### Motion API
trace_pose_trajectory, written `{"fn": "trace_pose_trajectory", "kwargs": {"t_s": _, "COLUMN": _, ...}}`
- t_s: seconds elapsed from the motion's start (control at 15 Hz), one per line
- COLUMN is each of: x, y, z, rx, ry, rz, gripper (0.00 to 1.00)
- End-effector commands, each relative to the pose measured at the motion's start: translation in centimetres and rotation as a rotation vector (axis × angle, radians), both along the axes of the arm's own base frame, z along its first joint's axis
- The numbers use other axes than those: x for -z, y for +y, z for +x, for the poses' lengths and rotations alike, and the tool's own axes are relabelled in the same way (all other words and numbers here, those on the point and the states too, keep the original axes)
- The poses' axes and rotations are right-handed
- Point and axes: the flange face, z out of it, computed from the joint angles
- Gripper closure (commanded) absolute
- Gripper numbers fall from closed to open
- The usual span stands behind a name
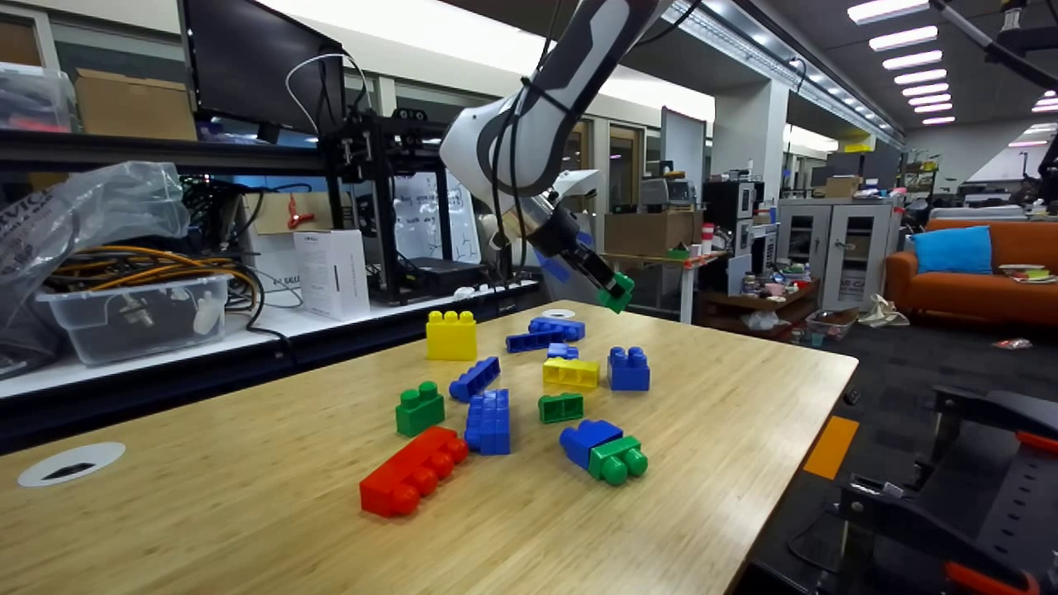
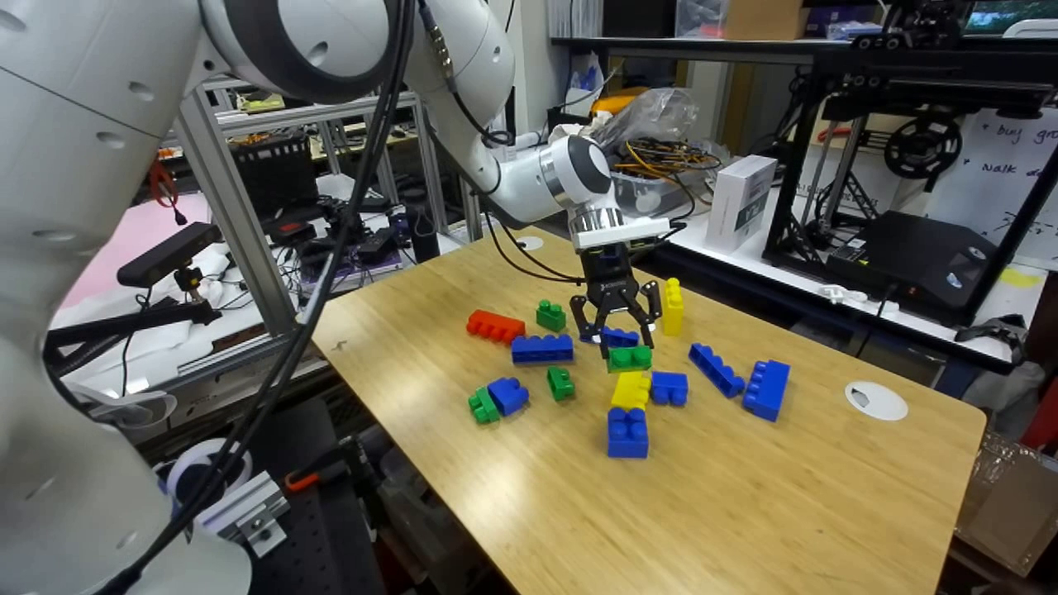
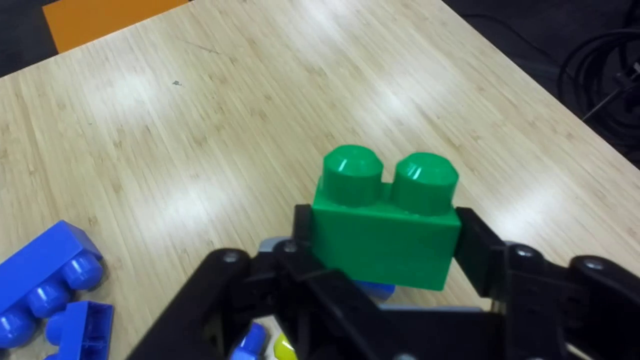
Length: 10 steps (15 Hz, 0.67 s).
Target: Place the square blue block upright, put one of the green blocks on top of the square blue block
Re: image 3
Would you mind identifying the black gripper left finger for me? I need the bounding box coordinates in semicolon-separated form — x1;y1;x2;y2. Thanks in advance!
127;204;347;360

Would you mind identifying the blue long toy block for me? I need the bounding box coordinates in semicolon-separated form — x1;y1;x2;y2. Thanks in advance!
44;299;115;360

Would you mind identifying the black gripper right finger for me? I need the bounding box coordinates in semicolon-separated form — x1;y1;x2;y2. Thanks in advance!
455;207;640;360

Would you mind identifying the black coiled floor cable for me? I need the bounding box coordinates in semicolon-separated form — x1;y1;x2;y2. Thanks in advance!
556;26;640;156

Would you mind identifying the blue large toy block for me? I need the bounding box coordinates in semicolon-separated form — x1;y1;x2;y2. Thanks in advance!
0;219;108;353

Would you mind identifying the green toy block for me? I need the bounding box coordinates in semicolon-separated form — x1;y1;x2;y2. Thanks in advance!
307;143;464;295

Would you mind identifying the orange floor marker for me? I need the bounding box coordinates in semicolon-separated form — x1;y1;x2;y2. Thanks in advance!
39;0;191;57

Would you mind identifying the yellow square toy block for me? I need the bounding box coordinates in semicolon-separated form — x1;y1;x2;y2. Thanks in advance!
267;330;299;360

